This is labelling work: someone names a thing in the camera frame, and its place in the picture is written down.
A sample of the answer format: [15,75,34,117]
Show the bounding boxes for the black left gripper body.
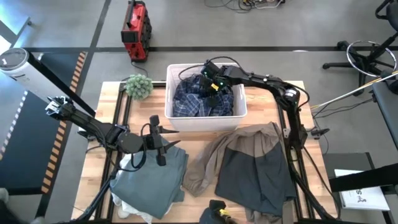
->
[142,114,167,167]

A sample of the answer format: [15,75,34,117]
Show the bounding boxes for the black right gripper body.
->
[200,60,237,91]

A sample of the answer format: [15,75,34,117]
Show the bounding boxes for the blue plaid flannel shirt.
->
[172,73,234,118]

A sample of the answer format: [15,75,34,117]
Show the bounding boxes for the teal green garment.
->
[109,138,189,220]

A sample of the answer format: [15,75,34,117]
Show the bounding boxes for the khaki olive garment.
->
[182,121,295,224]

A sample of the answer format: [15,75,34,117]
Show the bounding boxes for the white fluffy cloth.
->
[117,205,131,220]

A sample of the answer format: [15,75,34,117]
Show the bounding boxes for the dark grey garment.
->
[214,145,298,218]

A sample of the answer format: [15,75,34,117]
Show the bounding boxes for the white woven plastic laundry basket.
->
[164,63,248,132]

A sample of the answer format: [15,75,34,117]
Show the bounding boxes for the green spiky ball plant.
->
[124,73,154,101]

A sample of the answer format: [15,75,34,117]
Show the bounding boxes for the white crinkled garment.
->
[111,152,175,218]

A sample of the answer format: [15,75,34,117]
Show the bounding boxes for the black device with yellow tag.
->
[198,199,237,224]

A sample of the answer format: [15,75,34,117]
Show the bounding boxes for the black clamp knob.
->
[310,127,330,138]

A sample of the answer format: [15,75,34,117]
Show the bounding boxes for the black hazard-striped floor mat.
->
[27,51,97,118]
[0,90,68,196]

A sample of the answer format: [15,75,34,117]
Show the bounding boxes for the pale yellow rod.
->
[310,70,398,110]

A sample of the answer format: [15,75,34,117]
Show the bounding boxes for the black office chair base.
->
[322,30,398,97]

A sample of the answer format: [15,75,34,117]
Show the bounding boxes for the dark grey floor mat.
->
[322,152,379,200]

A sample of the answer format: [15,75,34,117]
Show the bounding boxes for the white cylindrical air purifier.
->
[0,47,47,100]

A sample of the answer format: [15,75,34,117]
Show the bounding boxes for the black flat beam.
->
[328,163,398,193]

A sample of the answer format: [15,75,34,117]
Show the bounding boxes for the black side table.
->
[371,81,398,147]

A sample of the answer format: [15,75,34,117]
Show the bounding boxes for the white printed booklet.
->
[334,169,391,212]

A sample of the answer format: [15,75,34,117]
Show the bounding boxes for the black office chair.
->
[374,0,398,22]

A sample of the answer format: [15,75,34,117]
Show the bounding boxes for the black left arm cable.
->
[129,123,152,172]

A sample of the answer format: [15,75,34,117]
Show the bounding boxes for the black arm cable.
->
[177,55,239,82]
[129,123,152,172]

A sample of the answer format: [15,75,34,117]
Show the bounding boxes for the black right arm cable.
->
[177,55,239,82]

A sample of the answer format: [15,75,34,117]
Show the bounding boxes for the black aluminium table frame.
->
[71,80,340,224]

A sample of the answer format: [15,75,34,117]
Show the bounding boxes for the tangled floor cables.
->
[203,0,285,14]

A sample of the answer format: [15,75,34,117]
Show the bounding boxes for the black floor cable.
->
[312,98,374,119]

